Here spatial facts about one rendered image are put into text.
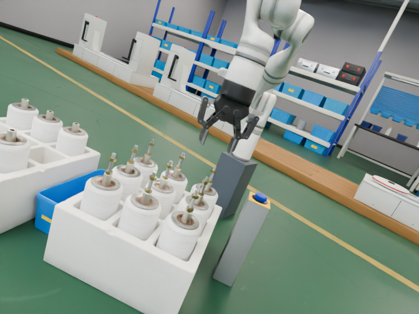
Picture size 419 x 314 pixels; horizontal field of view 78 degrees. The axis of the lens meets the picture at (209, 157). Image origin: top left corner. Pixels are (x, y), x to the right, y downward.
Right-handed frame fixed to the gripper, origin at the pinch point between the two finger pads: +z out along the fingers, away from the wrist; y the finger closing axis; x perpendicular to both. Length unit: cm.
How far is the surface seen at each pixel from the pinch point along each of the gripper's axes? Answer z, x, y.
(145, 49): -11, 356, -60
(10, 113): 25, 45, -65
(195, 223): 21.8, -1.2, 2.3
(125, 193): 27.3, 14.4, -17.0
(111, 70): 36, 377, -101
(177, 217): 21.9, 0.0, -2.5
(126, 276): 38.8, -4.9, -10.2
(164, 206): 26.0, 10.5, -5.2
